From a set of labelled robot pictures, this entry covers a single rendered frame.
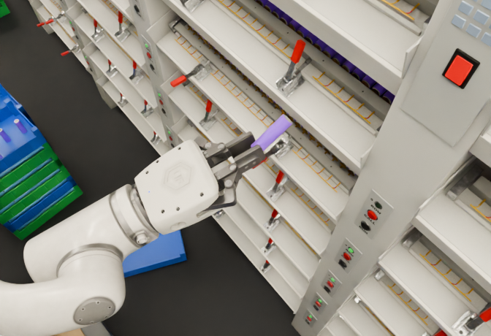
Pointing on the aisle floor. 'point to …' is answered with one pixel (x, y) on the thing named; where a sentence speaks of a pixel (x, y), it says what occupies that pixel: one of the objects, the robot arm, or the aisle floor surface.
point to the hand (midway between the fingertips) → (245, 152)
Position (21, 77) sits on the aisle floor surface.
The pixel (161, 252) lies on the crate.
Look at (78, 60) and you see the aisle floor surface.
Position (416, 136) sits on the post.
